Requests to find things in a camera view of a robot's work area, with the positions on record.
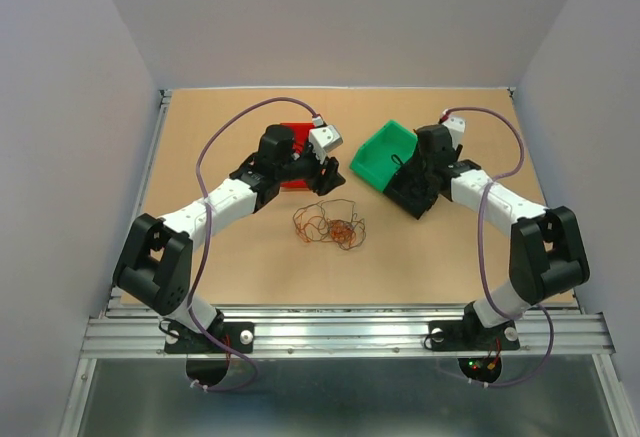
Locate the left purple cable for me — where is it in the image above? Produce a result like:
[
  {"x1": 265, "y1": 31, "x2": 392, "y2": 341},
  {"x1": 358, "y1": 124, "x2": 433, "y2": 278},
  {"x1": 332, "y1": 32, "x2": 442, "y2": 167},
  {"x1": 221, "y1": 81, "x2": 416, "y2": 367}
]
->
[{"x1": 188, "y1": 96, "x2": 321, "y2": 394}]

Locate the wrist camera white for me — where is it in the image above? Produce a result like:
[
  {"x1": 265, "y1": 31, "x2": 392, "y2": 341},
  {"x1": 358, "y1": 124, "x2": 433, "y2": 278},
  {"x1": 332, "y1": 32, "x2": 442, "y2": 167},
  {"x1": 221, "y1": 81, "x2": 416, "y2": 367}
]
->
[
  {"x1": 438, "y1": 109, "x2": 466, "y2": 149},
  {"x1": 307, "y1": 116, "x2": 343, "y2": 162}
]

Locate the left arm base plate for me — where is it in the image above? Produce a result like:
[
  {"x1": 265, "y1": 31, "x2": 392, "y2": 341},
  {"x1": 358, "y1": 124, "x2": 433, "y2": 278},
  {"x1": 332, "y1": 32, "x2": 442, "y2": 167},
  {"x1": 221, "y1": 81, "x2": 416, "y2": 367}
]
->
[{"x1": 158, "y1": 319, "x2": 255, "y2": 355}]

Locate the orange black cable bundle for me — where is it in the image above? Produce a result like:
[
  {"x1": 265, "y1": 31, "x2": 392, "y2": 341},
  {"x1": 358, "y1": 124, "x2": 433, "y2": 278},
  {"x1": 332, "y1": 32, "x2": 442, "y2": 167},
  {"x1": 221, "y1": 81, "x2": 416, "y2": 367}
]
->
[{"x1": 291, "y1": 198, "x2": 367, "y2": 252}]

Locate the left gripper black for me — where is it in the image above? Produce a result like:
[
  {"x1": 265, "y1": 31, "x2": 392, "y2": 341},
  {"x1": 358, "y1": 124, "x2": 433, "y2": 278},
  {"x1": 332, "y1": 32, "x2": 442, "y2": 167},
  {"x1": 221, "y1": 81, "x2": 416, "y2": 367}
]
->
[{"x1": 276, "y1": 140, "x2": 345, "y2": 197}]

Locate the aluminium rail frame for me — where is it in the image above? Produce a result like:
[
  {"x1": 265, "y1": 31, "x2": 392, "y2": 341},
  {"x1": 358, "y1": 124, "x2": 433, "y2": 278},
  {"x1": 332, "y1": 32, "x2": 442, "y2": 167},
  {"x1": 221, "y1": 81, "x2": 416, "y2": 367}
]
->
[{"x1": 57, "y1": 87, "x2": 621, "y2": 437}]

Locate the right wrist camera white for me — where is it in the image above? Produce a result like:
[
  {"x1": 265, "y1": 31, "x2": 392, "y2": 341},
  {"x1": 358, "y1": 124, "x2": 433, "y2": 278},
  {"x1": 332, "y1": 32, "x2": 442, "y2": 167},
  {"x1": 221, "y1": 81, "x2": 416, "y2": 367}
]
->
[{"x1": 438, "y1": 109, "x2": 466, "y2": 149}]

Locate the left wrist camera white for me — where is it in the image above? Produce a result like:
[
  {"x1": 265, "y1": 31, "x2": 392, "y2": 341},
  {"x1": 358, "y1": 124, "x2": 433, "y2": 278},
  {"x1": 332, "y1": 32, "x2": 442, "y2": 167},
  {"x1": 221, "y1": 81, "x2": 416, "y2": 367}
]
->
[{"x1": 307, "y1": 116, "x2": 343, "y2": 162}]

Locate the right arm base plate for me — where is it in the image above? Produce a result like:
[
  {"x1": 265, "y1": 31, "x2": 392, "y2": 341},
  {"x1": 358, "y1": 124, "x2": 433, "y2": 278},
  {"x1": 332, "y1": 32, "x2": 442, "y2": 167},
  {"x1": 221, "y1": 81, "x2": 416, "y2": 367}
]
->
[{"x1": 423, "y1": 319, "x2": 520, "y2": 353}]

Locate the purple cable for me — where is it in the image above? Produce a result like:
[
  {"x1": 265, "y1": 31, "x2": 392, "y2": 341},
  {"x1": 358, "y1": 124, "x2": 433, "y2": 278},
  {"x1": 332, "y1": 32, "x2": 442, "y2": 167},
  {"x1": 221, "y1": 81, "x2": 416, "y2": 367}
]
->
[
  {"x1": 188, "y1": 96, "x2": 321, "y2": 394},
  {"x1": 442, "y1": 105, "x2": 554, "y2": 390}
]

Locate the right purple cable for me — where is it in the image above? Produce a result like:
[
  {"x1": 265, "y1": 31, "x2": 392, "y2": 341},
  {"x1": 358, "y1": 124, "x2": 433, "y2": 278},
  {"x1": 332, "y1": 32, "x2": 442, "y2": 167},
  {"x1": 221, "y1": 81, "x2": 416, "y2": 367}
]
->
[{"x1": 442, "y1": 105, "x2": 554, "y2": 390}]

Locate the red plastic bin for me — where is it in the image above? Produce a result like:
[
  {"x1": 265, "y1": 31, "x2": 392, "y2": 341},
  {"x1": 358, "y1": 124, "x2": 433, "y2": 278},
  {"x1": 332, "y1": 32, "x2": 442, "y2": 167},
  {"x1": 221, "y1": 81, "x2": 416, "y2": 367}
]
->
[{"x1": 277, "y1": 121, "x2": 314, "y2": 192}]

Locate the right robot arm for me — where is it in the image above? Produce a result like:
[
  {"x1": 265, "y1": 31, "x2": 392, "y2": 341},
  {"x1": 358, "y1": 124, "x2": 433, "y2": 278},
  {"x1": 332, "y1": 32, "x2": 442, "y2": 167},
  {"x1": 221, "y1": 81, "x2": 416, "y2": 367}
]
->
[{"x1": 412, "y1": 124, "x2": 590, "y2": 347}]

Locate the green plastic bin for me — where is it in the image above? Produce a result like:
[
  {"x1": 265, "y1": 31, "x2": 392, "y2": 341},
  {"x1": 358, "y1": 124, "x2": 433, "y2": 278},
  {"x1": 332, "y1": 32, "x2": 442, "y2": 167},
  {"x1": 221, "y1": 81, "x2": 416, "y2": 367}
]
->
[{"x1": 349, "y1": 120, "x2": 417, "y2": 192}]

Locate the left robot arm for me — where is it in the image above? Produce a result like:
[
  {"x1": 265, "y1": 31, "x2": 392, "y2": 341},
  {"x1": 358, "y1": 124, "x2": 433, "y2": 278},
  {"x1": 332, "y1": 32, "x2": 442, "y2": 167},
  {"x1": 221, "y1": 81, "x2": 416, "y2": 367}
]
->
[{"x1": 113, "y1": 119, "x2": 345, "y2": 356}]

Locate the black plastic bin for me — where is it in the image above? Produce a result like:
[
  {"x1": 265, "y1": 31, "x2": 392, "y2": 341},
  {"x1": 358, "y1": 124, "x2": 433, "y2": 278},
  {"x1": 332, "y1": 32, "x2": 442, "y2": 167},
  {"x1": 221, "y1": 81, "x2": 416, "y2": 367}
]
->
[{"x1": 383, "y1": 149, "x2": 447, "y2": 220}]

